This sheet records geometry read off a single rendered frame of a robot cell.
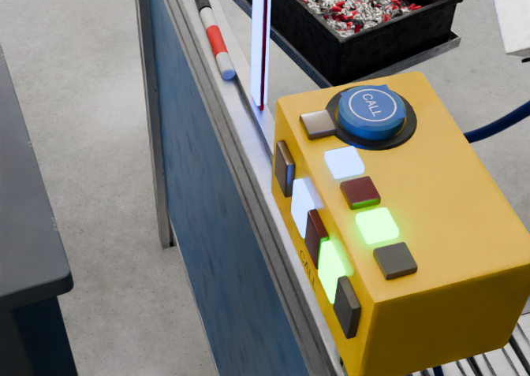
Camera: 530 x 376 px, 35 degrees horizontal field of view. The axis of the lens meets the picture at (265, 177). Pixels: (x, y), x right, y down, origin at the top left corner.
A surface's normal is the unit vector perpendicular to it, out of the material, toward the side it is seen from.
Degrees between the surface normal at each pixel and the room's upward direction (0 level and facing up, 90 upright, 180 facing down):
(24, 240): 0
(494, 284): 90
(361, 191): 0
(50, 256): 0
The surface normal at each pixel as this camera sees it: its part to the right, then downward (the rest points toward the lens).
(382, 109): 0.03, -0.67
